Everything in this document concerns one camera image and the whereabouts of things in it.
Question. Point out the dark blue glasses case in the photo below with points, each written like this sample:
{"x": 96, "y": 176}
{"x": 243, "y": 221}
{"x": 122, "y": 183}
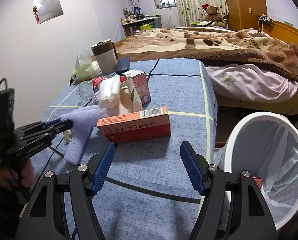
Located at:
{"x": 122, "y": 65}

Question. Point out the wooden headboard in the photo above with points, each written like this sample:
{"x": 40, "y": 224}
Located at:
{"x": 289, "y": 30}

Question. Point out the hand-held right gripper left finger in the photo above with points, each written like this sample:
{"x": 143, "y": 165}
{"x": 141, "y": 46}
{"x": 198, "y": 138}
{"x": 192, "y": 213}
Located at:
{"x": 105, "y": 165}

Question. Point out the pink bedsheet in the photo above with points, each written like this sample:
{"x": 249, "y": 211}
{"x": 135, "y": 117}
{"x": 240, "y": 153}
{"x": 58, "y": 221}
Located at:
{"x": 251, "y": 85}

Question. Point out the person's left hand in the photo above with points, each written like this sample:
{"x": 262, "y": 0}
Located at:
{"x": 26, "y": 177}

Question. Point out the group of bottles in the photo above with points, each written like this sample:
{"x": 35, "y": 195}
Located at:
{"x": 131, "y": 16}

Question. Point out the silver wall poster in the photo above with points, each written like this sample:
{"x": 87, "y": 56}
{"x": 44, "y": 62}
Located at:
{"x": 48, "y": 8}

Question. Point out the brown teddy bear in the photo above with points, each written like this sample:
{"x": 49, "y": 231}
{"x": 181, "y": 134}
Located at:
{"x": 212, "y": 13}

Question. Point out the red and white carton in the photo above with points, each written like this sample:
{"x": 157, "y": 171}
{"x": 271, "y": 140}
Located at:
{"x": 141, "y": 85}

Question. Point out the brown and white tumbler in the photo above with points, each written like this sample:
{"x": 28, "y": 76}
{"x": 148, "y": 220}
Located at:
{"x": 106, "y": 60}

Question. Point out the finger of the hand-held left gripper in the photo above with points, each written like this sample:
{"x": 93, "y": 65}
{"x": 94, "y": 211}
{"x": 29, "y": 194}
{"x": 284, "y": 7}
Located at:
{"x": 51, "y": 125}
{"x": 62, "y": 128}

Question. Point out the white desk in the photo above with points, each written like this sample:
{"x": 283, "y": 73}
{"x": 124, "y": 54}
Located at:
{"x": 136, "y": 27}

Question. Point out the orange medicine box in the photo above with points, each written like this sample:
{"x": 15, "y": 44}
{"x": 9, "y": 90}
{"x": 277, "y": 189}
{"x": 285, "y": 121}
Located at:
{"x": 139, "y": 130}

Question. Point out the clear bottle with red label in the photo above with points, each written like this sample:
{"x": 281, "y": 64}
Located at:
{"x": 98, "y": 82}

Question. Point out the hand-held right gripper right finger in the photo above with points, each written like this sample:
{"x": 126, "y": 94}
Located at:
{"x": 191, "y": 165}

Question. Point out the green box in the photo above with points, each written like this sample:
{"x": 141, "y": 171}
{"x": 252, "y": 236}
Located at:
{"x": 147, "y": 26}

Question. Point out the dried flower branches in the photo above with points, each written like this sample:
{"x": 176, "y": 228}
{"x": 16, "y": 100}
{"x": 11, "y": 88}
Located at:
{"x": 135, "y": 1}

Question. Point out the red hanging ornament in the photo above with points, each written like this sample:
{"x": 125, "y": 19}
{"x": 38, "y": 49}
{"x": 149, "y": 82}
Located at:
{"x": 35, "y": 13}

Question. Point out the white trash bin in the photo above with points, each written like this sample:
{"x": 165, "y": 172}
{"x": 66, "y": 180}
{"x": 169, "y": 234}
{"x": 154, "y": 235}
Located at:
{"x": 239, "y": 135}

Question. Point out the clear plastic bin liner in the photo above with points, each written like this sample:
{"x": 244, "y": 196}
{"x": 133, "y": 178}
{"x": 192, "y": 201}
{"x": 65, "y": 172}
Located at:
{"x": 284, "y": 180}

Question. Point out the wooden wardrobe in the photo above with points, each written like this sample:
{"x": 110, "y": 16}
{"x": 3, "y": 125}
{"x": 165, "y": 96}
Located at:
{"x": 244, "y": 2}

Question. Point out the beige paper pouch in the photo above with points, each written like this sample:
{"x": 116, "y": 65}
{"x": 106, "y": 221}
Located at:
{"x": 126, "y": 100}

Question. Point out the yellow tissue pack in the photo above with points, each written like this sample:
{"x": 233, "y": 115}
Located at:
{"x": 83, "y": 72}

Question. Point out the brown printed blanket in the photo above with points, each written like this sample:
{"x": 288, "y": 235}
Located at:
{"x": 214, "y": 42}

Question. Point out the white rolled tissue pack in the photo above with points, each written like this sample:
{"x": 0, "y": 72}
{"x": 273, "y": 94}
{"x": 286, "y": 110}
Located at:
{"x": 108, "y": 92}

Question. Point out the blue checked tablecloth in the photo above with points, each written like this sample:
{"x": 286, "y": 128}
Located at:
{"x": 151, "y": 180}

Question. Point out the red packet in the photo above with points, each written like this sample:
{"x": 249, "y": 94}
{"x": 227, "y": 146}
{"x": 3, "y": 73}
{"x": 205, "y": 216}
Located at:
{"x": 257, "y": 181}

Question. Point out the lavender cloth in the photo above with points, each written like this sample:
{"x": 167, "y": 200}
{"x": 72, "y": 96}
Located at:
{"x": 80, "y": 145}

